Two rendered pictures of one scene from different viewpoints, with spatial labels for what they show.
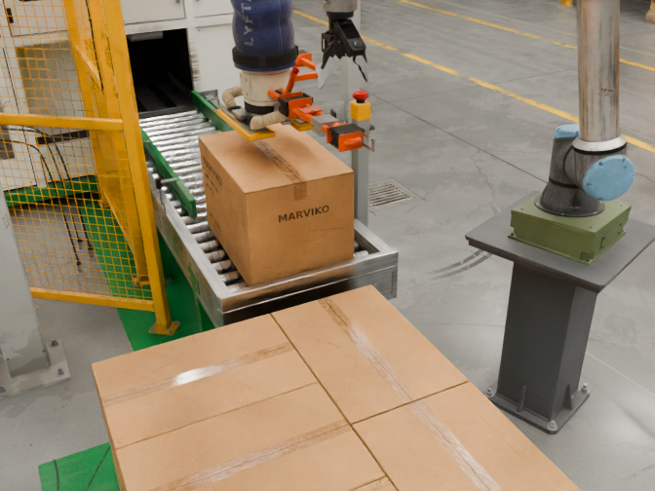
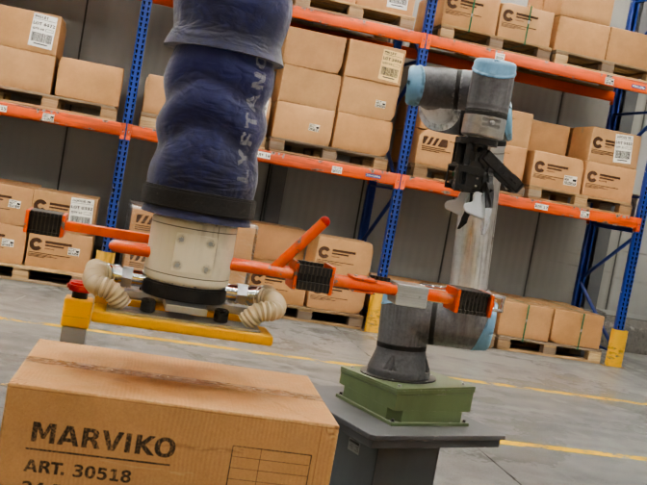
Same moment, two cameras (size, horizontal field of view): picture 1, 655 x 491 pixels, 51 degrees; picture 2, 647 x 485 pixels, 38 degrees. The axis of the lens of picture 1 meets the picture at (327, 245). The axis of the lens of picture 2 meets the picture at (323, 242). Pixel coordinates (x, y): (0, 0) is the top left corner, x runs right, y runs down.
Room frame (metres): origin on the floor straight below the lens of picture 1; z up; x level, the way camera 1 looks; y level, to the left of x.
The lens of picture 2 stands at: (1.74, 1.94, 1.39)
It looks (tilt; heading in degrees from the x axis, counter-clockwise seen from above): 4 degrees down; 283
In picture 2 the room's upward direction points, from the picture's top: 10 degrees clockwise
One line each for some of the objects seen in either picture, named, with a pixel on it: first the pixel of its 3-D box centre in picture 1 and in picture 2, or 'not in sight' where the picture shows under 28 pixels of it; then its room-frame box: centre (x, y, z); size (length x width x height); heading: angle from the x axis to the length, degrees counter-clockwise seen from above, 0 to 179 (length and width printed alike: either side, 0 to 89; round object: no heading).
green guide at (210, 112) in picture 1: (241, 132); not in sight; (3.58, 0.46, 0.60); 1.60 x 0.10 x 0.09; 25
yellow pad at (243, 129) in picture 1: (244, 118); (183, 317); (2.37, 0.29, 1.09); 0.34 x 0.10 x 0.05; 26
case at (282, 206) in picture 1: (274, 201); (162, 474); (2.40, 0.20, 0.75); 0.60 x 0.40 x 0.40; 24
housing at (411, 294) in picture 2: (325, 125); (407, 293); (2.00, 0.00, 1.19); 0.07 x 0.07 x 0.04; 26
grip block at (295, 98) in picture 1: (295, 104); (310, 275); (2.19, 0.09, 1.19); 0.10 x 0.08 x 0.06; 116
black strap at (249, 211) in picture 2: (265, 53); (198, 200); (2.42, 0.20, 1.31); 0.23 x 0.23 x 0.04
